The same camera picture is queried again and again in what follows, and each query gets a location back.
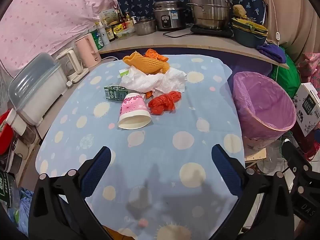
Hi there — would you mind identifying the clear plastic bottle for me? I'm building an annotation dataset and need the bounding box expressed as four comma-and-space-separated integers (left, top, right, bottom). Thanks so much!
256, 140, 285, 174

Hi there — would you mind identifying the blue plastic bag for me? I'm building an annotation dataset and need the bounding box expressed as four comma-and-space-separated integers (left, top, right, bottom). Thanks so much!
7, 187, 34, 238

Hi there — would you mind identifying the clear food container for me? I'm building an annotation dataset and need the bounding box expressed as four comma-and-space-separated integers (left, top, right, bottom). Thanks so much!
116, 29, 135, 40

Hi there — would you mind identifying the black induction cooker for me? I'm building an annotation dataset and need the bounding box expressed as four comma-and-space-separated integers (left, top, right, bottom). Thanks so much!
190, 24, 233, 39

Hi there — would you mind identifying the lidded plastic container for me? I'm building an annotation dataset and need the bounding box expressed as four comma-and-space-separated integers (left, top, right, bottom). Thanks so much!
8, 52, 68, 127

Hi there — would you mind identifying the white electric kettle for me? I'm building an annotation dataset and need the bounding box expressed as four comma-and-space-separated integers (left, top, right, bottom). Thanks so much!
56, 49, 90, 83

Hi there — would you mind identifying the pink electric kettle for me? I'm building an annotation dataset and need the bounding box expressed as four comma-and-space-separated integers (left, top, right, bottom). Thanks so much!
75, 33, 102, 68

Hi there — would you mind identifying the brown glass bottle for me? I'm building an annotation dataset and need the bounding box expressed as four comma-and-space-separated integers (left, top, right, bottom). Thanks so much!
117, 10, 127, 29

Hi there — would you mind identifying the black power cable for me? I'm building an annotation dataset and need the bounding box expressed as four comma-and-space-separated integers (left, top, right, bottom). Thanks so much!
163, 29, 194, 38

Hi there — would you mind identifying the green patterned carton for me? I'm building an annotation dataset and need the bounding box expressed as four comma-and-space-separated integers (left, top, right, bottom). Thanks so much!
104, 84, 129, 102

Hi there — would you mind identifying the white plastic bottle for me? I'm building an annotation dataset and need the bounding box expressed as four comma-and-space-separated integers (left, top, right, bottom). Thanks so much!
97, 25, 110, 46

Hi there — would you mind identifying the pink dotted curtain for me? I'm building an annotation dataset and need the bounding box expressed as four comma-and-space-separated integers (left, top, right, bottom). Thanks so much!
0, 0, 129, 80

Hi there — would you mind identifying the steel steamer pot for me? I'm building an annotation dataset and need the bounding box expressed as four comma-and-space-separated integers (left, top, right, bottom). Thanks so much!
186, 0, 238, 30

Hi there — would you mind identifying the blue dotted tablecloth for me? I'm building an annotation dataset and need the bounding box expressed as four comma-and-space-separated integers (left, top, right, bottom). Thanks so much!
35, 54, 245, 240

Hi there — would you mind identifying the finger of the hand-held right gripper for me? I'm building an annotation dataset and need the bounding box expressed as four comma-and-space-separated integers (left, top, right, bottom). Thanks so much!
281, 140, 315, 180

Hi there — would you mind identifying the purple towel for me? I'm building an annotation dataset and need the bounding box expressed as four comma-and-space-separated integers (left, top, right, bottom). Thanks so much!
256, 44, 287, 63

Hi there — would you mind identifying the yellow bottle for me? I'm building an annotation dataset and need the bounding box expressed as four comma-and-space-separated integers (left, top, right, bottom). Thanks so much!
124, 12, 135, 29

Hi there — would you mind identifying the red basket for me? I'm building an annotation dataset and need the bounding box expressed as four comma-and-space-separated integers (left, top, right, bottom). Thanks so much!
304, 127, 320, 162

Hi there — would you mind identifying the white cable switch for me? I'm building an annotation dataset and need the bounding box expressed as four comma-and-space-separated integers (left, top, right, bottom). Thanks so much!
269, 0, 282, 48

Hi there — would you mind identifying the dark sauce bottle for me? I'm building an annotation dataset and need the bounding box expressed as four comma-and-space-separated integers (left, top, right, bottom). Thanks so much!
104, 21, 116, 42

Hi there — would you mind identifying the wooden stool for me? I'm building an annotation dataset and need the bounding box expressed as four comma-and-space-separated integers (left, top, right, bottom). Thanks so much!
244, 147, 267, 163

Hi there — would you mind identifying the orange plastic bag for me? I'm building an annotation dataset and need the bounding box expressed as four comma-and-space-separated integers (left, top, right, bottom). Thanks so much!
144, 48, 169, 62

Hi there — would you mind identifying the white paper towel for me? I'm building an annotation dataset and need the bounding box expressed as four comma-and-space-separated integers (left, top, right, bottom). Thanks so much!
119, 66, 187, 97

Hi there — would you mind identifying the green label bottle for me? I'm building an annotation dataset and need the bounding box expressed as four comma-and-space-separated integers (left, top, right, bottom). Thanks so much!
89, 29, 104, 50

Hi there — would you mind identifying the wooden counter board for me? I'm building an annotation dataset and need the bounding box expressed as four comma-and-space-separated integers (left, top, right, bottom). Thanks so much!
99, 31, 290, 69

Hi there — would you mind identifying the beige curtain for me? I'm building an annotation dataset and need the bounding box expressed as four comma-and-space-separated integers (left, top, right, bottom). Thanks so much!
255, 0, 320, 63

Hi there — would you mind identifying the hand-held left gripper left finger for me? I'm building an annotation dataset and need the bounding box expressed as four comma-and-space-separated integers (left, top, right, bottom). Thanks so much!
29, 146, 112, 240

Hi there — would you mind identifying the small steel pot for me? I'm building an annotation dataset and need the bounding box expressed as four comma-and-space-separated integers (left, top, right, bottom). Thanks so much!
133, 17, 157, 36

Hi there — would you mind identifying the yellow plastic basin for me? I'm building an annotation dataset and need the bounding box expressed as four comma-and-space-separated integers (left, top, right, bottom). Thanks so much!
231, 17, 268, 37

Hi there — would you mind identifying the steel rice cooker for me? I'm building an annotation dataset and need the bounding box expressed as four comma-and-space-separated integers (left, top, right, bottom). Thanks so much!
153, 0, 187, 32

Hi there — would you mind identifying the knotted red plastic bag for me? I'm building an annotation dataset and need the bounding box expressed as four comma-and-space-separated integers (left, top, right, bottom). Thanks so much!
148, 91, 182, 116

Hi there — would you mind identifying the brown loofah sponge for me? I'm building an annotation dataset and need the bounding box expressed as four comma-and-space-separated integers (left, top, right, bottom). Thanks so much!
232, 4, 248, 18

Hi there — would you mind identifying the pink paper cup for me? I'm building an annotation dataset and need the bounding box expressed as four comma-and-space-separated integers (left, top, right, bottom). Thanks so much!
117, 92, 152, 130

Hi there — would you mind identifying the dark blue basin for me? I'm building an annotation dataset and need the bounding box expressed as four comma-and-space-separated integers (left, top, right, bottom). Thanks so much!
232, 27, 267, 48

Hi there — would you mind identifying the yellow seasoning packet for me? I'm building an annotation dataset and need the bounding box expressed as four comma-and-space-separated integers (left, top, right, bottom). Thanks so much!
113, 24, 127, 35

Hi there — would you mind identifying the pink floral cloth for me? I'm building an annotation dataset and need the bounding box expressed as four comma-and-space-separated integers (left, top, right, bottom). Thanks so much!
297, 52, 320, 84

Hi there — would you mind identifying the white jug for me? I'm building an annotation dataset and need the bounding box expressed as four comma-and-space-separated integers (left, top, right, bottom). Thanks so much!
6, 109, 37, 143

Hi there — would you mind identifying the white printed box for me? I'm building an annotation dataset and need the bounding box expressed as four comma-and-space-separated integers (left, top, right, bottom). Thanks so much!
295, 82, 320, 138

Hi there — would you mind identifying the green plastic bag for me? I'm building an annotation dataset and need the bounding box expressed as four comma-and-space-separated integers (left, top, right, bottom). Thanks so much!
271, 46, 302, 100

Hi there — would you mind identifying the pink trash bin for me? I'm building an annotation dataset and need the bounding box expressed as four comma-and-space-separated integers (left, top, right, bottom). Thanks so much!
232, 71, 297, 150

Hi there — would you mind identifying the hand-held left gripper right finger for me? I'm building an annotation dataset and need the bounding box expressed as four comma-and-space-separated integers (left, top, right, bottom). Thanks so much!
210, 144, 300, 240

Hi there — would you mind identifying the red round appliance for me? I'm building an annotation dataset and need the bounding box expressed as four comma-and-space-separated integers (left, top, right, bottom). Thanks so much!
0, 110, 15, 155

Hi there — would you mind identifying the orange foam net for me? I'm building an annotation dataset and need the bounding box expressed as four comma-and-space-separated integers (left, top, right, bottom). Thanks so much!
122, 51, 171, 75

